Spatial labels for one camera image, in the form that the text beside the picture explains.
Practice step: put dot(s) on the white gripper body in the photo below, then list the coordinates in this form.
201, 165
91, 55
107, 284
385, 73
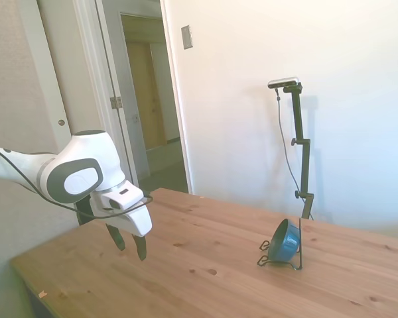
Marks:
136, 222

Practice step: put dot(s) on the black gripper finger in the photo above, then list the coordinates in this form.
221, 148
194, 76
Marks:
141, 248
117, 236

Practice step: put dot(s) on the dark blue bowl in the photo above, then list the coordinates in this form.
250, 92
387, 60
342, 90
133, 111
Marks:
287, 243

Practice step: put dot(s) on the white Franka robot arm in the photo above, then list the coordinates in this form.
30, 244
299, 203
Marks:
86, 149

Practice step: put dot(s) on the metal door hinge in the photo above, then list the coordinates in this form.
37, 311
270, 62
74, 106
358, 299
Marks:
116, 102

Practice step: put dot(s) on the grey open door leaf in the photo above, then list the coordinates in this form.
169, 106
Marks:
126, 99

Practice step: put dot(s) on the brown wooden hallway door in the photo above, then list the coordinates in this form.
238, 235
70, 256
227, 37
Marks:
149, 99

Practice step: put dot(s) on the round metal door knob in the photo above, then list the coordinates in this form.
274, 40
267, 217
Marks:
61, 122

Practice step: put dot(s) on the white door with knob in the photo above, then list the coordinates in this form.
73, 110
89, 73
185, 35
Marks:
69, 66

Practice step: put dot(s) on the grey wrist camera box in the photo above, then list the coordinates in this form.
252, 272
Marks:
83, 212

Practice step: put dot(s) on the black jointed camera stand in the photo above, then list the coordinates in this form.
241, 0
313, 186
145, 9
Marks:
300, 126

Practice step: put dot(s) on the grey wall switch plate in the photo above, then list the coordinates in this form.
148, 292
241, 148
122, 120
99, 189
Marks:
186, 37

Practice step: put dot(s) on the silver black stereo camera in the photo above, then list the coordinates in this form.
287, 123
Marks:
283, 83

